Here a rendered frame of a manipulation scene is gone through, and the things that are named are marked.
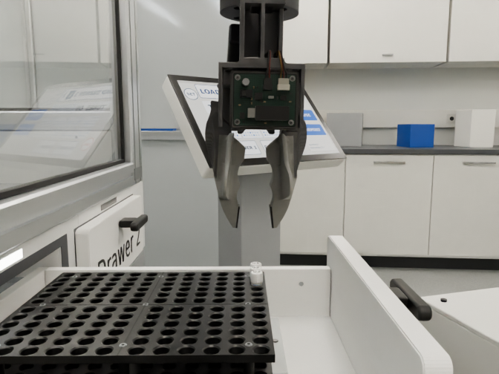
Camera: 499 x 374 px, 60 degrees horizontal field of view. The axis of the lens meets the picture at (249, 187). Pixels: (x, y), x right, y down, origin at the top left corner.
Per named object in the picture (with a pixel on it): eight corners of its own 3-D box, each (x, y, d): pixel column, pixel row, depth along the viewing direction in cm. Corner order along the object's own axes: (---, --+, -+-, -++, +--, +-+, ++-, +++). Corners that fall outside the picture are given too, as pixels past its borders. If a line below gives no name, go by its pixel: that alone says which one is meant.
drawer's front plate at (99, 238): (143, 249, 86) (141, 194, 84) (92, 311, 57) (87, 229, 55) (134, 249, 86) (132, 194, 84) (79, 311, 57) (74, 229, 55)
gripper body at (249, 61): (214, 135, 35) (214, -21, 34) (217, 133, 44) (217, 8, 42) (307, 136, 36) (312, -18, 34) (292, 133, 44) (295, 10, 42)
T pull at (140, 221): (148, 221, 74) (148, 214, 74) (137, 232, 67) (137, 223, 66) (127, 221, 74) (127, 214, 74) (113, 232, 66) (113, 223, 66)
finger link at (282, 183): (276, 240, 39) (263, 137, 37) (270, 225, 45) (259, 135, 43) (311, 235, 39) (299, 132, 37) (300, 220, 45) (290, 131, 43)
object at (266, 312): (263, 277, 48) (263, 271, 48) (275, 362, 31) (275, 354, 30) (247, 277, 48) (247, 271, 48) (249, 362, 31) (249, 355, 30)
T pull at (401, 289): (400, 289, 43) (401, 276, 43) (433, 323, 36) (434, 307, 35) (364, 289, 43) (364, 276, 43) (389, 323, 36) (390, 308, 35)
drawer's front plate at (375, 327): (338, 318, 55) (341, 234, 53) (442, 530, 26) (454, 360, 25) (324, 318, 55) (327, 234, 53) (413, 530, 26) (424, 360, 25)
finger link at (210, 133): (198, 173, 42) (212, 81, 41) (200, 171, 43) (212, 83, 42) (246, 180, 42) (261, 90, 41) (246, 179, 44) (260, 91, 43)
